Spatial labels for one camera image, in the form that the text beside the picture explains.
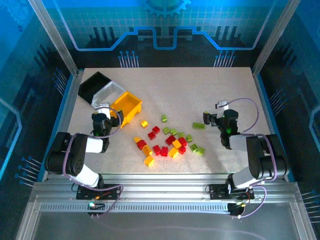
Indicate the long green lego brick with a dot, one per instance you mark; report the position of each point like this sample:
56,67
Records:
198,125

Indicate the yellow plastic bin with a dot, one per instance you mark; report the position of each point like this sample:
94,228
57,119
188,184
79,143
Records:
127,105

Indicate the yellow lego brick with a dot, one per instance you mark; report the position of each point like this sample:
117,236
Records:
147,150
137,139
149,160
144,123
173,152
176,144

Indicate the white plastic bin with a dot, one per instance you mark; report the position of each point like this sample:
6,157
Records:
110,90

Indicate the red lego brick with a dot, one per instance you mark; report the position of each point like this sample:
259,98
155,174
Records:
164,151
151,135
182,141
182,149
156,149
170,139
156,129
141,144

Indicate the black plastic bin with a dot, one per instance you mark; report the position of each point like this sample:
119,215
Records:
92,83

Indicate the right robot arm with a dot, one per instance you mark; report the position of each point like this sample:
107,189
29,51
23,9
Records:
265,160

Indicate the small controller board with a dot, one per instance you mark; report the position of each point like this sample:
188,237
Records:
96,206
236,208

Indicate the grey metal tray panel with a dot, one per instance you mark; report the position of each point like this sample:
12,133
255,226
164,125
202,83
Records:
160,225

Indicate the table side rail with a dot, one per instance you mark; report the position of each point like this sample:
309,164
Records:
265,110
67,110

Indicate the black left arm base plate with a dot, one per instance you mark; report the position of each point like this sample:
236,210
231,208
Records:
112,191

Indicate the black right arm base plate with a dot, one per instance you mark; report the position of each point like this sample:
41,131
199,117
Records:
217,191

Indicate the aluminium mounting rail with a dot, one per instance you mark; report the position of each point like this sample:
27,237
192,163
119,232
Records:
162,187

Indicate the aluminium frame post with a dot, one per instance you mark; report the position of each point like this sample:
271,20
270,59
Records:
277,35
52,37

